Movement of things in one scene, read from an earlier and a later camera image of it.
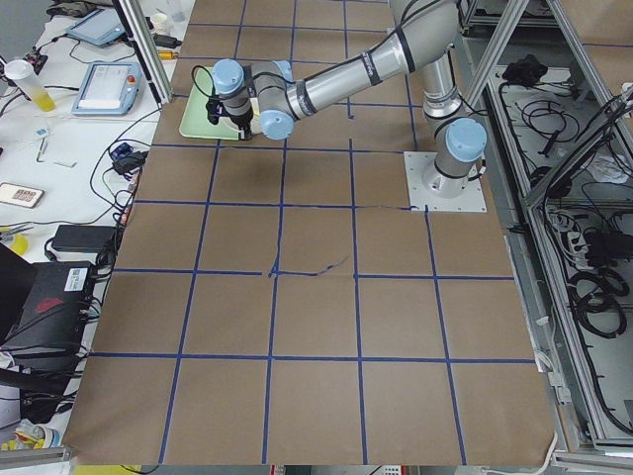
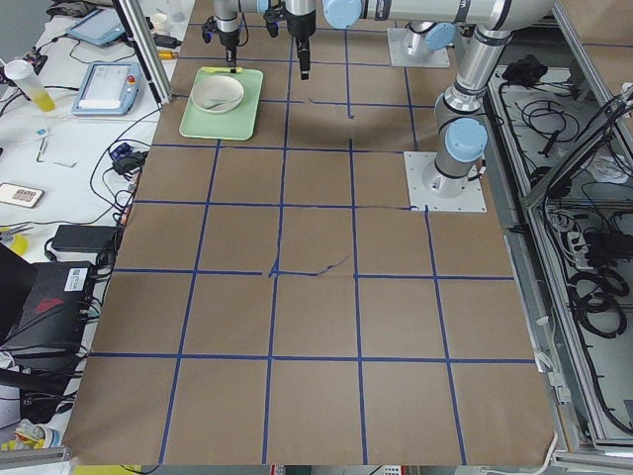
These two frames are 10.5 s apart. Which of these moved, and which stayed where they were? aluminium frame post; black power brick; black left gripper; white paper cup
Moved: black left gripper
Stayed: white paper cup; aluminium frame post; black power brick
